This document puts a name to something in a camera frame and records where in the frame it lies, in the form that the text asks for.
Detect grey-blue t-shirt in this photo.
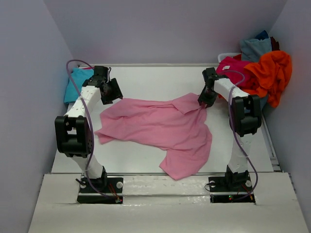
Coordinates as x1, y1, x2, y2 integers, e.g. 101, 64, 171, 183
240, 38, 272, 62

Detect maroon t-shirt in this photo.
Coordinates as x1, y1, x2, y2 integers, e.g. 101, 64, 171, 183
270, 37, 280, 51

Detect crumpled magenta t-shirt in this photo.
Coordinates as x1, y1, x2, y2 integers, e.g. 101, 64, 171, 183
216, 55, 252, 89

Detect white laundry basket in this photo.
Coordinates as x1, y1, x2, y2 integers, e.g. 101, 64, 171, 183
217, 52, 241, 63

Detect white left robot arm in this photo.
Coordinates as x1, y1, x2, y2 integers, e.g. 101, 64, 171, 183
54, 66, 123, 194

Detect folded turquoise t-shirt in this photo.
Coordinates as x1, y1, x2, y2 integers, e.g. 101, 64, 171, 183
64, 68, 94, 104

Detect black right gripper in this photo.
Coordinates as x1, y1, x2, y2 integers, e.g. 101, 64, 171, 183
199, 87, 219, 108

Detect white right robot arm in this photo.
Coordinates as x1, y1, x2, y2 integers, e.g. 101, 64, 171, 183
198, 67, 262, 195

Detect crumpled orange t-shirt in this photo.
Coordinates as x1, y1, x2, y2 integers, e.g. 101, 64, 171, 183
241, 50, 292, 108

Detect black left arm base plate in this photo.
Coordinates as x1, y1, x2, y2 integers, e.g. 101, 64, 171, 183
75, 176, 123, 204

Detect dark blue t-shirt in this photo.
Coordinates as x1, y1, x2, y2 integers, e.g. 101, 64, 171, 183
255, 30, 269, 40

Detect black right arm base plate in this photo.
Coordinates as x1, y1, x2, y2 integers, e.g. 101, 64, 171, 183
205, 176, 256, 204

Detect light pink t-shirt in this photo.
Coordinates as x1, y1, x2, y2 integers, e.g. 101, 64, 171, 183
95, 93, 212, 180

